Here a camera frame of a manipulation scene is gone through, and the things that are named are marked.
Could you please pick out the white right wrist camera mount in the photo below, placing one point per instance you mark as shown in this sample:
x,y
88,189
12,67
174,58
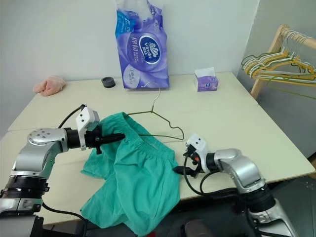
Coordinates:
x,y
198,144

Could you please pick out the small purple tissue pack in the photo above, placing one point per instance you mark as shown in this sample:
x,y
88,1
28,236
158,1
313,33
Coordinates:
x,y
207,82

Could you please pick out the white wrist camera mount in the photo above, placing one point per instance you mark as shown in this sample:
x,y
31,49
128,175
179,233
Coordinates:
x,y
198,144
86,118

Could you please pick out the dark rounded shape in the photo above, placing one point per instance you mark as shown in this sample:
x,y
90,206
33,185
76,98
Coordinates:
x,y
196,227

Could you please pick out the wooden clothes rack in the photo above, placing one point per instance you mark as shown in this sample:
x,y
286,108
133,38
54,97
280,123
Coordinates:
x,y
259,84

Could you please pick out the pink cloth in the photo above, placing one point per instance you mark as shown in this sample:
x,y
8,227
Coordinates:
x,y
50,85

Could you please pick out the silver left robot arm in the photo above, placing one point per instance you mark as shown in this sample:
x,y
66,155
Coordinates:
x,y
37,153

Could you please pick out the green shorts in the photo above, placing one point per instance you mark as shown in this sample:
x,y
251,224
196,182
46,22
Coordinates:
x,y
143,177

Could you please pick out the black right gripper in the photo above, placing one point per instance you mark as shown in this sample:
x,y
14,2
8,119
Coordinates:
x,y
197,165

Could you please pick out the purple Vinda tissue bag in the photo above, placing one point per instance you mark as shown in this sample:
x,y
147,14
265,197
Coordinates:
x,y
145,54

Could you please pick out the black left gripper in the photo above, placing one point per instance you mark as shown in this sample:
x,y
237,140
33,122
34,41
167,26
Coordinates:
x,y
93,139

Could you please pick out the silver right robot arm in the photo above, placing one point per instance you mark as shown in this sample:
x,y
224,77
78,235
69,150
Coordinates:
x,y
237,163

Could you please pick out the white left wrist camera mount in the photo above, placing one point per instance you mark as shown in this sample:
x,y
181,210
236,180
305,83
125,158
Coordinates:
x,y
86,118

